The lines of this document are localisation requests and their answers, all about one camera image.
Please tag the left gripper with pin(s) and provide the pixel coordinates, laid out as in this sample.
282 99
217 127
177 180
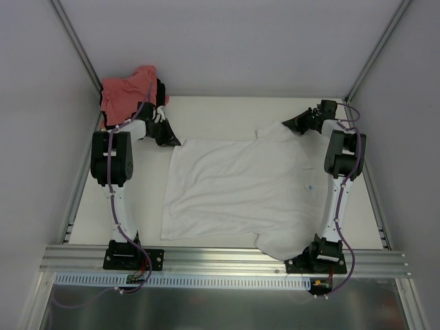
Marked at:
158 130

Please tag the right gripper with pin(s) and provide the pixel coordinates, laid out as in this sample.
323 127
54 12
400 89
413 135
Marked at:
307 119

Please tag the white t shirt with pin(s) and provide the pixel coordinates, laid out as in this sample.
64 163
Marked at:
265 186

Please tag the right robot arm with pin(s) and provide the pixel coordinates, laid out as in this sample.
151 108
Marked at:
343 162

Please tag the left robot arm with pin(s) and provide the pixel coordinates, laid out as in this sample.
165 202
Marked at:
112 166

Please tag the top pink folded shirt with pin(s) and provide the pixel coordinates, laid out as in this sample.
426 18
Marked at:
127 96

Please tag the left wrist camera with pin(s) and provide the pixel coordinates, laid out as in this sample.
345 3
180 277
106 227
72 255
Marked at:
158 115

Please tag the left side frame rail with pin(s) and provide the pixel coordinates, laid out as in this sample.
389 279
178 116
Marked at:
79 183

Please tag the frame rail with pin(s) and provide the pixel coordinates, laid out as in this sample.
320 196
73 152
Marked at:
79 183
353 116

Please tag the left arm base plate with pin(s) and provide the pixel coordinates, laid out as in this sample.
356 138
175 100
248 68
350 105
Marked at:
125 256

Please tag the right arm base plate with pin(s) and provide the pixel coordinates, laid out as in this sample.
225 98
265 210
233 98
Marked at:
305 264

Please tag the right side frame rail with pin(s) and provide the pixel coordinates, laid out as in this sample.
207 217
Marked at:
353 116

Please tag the white slotted cable duct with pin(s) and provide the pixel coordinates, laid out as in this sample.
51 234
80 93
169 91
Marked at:
186 281

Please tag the right frame post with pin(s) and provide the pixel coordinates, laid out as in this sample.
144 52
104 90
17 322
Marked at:
381 43

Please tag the frame post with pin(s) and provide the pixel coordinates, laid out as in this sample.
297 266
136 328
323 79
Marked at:
381 43
79 49

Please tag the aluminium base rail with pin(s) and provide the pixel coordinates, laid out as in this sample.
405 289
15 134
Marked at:
220 261

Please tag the left frame post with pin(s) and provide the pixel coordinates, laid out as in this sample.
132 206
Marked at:
79 49

